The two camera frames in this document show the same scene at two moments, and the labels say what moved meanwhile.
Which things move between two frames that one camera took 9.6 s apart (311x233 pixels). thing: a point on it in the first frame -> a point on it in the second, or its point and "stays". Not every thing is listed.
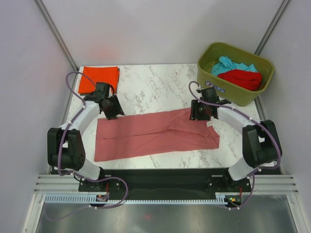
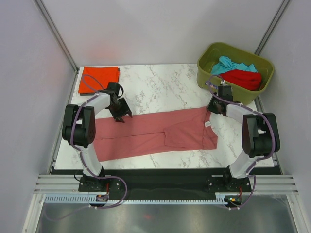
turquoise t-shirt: x=225 y=64 stays
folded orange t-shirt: x=98 y=74 stays
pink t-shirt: x=152 y=133 stays
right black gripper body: x=198 y=110 -> x=213 y=106
